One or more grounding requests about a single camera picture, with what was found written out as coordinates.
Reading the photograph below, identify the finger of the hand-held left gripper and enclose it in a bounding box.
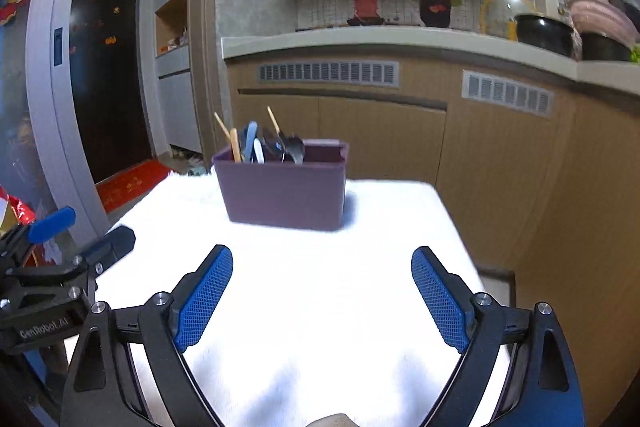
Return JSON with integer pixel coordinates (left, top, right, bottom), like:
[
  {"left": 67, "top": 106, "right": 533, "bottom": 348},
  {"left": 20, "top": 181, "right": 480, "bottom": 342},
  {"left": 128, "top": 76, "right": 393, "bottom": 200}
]
[
  {"left": 0, "top": 206, "right": 77, "bottom": 266},
  {"left": 5, "top": 226, "right": 137, "bottom": 282}
]

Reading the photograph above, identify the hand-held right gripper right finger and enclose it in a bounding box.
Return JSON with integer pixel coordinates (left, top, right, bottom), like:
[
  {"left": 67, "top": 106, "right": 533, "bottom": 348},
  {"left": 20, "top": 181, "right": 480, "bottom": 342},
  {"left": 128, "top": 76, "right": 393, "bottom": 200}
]
[{"left": 411, "top": 246, "right": 585, "bottom": 427}]

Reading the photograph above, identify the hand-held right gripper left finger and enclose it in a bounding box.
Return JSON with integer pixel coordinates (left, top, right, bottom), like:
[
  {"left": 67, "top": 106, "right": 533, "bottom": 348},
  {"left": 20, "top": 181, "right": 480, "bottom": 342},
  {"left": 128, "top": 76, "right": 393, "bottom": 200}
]
[{"left": 60, "top": 244, "right": 234, "bottom": 427}]

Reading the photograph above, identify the purple plastic utensil holder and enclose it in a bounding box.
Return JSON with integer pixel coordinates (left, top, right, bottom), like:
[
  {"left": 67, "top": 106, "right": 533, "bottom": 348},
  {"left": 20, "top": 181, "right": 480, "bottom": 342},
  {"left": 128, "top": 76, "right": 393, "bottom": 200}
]
[{"left": 212, "top": 138, "right": 350, "bottom": 233}]

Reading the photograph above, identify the wooden chopstick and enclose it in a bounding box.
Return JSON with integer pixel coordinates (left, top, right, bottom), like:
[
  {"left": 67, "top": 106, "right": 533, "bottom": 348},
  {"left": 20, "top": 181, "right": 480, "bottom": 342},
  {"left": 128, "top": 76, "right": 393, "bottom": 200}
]
[{"left": 214, "top": 112, "right": 243, "bottom": 162}]

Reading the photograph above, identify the blue plastic spoon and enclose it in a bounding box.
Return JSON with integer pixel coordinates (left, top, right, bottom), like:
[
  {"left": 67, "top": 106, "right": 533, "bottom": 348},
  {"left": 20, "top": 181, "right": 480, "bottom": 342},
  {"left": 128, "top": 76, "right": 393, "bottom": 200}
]
[{"left": 242, "top": 121, "right": 259, "bottom": 162}]

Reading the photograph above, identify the dark spatula wooden handle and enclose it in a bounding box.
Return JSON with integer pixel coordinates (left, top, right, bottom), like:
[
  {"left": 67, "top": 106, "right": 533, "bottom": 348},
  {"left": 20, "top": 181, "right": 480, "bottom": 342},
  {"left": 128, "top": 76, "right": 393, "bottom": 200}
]
[{"left": 267, "top": 106, "right": 286, "bottom": 148}]

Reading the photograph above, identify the red plastic bag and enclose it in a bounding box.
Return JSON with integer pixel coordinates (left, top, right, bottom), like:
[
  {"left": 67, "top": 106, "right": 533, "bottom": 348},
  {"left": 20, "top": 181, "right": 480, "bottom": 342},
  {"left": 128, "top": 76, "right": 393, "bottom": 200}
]
[{"left": 0, "top": 187, "right": 38, "bottom": 233}]

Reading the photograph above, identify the red doormat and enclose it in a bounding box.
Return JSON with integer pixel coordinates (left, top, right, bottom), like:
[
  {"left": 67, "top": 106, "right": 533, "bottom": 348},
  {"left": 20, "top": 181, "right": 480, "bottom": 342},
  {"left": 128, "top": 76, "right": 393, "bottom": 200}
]
[{"left": 95, "top": 159, "right": 171, "bottom": 215}]

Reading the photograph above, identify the row of shoes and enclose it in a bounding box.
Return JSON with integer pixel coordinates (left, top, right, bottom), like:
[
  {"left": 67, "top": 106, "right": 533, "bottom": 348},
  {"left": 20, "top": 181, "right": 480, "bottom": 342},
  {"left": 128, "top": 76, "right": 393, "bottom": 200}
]
[{"left": 170, "top": 146, "right": 206, "bottom": 175}]

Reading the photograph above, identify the grey open door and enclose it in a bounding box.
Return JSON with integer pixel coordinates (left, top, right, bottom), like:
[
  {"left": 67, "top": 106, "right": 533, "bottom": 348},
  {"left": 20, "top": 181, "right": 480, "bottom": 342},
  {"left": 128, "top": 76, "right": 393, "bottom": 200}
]
[{"left": 25, "top": 0, "right": 116, "bottom": 233}]

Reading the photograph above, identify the white textured table cloth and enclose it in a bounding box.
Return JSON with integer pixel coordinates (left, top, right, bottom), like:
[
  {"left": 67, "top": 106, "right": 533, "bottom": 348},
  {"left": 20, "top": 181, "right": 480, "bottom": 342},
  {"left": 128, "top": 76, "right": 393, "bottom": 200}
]
[{"left": 95, "top": 174, "right": 511, "bottom": 427}]

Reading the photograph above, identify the wooden kitchen counter cabinet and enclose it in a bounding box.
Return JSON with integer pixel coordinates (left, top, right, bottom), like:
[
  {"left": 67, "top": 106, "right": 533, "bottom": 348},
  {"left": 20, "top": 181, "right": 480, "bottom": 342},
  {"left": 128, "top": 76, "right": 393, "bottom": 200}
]
[{"left": 221, "top": 25, "right": 640, "bottom": 358}]

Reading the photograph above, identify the white shoe cabinet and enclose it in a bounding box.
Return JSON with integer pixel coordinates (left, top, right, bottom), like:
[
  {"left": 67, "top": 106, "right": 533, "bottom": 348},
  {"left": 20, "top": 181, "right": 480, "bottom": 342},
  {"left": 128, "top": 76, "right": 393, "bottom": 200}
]
[{"left": 154, "top": 0, "right": 203, "bottom": 155}]

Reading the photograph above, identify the dark entrance door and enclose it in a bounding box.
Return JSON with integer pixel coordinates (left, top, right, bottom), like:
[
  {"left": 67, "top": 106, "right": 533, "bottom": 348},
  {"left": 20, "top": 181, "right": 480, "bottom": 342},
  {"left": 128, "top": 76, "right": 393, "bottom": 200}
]
[{"left": 70, "top": 0, "right": 153, "bottom": 182}]

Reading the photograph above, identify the short grey vent grille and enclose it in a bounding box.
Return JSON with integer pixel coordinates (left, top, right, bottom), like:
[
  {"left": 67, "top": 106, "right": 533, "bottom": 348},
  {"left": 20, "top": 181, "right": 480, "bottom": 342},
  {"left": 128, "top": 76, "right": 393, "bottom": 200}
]
[{"left": 462, "top": 70, "right": 555, "bottom": 116}]

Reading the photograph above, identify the long grey vent grille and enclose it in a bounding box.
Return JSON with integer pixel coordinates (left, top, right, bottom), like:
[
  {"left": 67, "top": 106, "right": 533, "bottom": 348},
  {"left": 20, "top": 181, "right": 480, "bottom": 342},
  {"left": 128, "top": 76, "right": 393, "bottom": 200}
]
[{"left": 257, "top": 61, "right": 401, "bottom": 86}]

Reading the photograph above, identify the black cooking pot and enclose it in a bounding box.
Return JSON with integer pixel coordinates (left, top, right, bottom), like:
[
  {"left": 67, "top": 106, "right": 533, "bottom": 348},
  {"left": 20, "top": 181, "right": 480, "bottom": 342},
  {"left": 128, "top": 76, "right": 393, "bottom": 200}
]
[{"left": 515, "top": 14, "right": 576, "bottom": 58}]

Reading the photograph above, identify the glass pot lid yellow rim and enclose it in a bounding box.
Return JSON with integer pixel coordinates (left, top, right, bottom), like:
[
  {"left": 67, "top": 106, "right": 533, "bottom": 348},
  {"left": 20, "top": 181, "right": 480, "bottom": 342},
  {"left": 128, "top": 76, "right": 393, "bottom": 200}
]
[{"left": 481, "top": 0, "right": 536, "bottom": 40}]

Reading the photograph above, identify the black pot under basket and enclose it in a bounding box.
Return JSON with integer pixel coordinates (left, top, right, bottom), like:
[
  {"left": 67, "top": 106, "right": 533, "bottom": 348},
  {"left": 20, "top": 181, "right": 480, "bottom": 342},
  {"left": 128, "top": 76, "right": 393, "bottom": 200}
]
[{"left": 580, "top": 32, "right": 633, "bottom": 62}]

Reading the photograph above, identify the pink plastic basket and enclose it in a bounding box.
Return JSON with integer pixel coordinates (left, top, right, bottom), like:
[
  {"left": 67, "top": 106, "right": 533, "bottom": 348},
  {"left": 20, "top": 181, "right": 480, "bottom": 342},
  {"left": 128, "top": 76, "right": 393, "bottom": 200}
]
[{"left": 567, "top": 0, "right": 640, "bottom": 45}]

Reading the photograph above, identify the red wall decoration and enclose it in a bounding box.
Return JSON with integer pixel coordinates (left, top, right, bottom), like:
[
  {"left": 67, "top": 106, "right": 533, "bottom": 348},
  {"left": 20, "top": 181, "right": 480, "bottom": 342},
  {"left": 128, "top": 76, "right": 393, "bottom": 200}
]
[{"left": 0, "top": 0, "right": 31, "bottom": 28}]

